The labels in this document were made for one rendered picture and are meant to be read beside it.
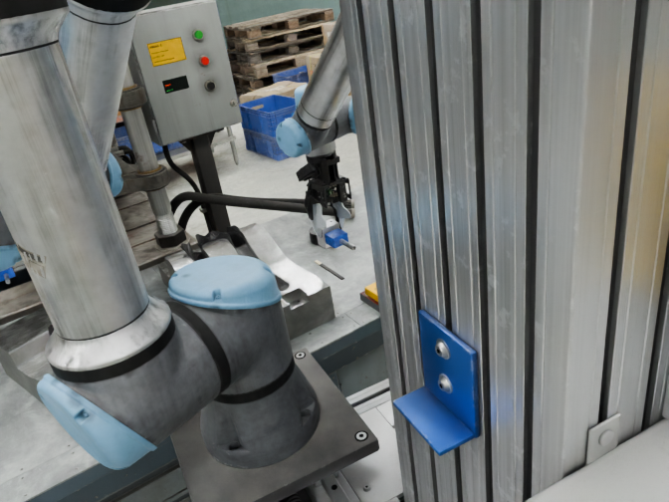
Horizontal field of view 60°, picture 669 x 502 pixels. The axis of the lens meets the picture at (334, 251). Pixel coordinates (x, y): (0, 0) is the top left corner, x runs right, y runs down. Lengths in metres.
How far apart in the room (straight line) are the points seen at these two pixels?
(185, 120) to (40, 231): 1.52
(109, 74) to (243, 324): 0.29
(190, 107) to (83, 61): 1.37
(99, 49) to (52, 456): 0.84
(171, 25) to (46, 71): 1.49
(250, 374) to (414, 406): 0.21
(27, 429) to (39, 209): 0.91
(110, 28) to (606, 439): 0.53
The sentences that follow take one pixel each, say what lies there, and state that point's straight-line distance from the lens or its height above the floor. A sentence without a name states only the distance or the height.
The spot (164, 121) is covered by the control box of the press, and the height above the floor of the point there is 1.15.
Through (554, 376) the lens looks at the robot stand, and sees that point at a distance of 0.39.
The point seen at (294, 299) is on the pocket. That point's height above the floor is 0.87.
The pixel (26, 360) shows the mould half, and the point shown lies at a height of 0.88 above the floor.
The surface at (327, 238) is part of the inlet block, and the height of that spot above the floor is 0.94.
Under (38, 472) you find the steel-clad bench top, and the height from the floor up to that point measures 0.80.
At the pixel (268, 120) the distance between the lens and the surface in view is 5.00.
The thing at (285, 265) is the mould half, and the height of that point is 0.88.
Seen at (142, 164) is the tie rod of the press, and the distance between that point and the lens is 1.85.
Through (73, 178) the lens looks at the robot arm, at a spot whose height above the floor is 1.43.
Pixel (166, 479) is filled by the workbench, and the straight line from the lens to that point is 1.37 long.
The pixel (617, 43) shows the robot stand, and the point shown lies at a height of 1.50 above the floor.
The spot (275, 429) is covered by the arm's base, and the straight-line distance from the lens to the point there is 0.70.
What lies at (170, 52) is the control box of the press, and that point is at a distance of 1.96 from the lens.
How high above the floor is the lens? 1.56
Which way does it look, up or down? 28 degrees down
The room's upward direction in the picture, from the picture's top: 9 degrees counter-clockwise
